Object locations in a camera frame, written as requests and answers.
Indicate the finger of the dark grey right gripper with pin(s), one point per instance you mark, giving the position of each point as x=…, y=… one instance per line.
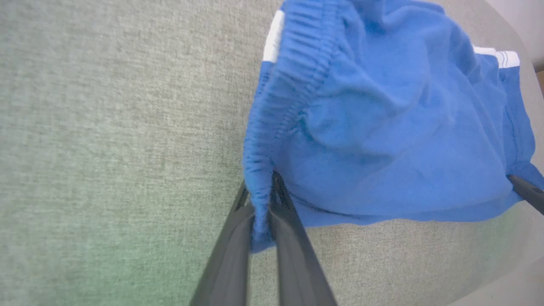
x=529, y=193

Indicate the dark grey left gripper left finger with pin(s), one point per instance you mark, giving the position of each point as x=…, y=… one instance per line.
x=229, y=259

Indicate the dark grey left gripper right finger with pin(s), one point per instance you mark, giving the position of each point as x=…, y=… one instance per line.
x=297, y=259

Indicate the blue shorts with white stripes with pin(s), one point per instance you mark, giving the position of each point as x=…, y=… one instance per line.
x=382, y=110

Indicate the grey-green fabric sofa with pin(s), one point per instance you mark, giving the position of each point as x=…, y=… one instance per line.
x=119, y=140

